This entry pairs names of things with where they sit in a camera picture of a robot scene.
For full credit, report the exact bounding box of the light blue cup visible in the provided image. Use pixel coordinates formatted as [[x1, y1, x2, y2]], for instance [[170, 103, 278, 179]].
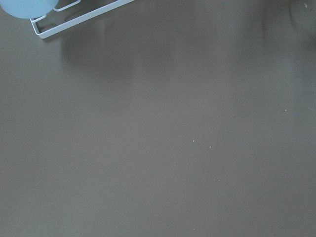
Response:
[[0, 0, 59, 19]]

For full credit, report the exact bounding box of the white wire cup rack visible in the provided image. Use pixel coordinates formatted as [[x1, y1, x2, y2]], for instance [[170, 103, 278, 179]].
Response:
[[30, 0, 133, 39]]

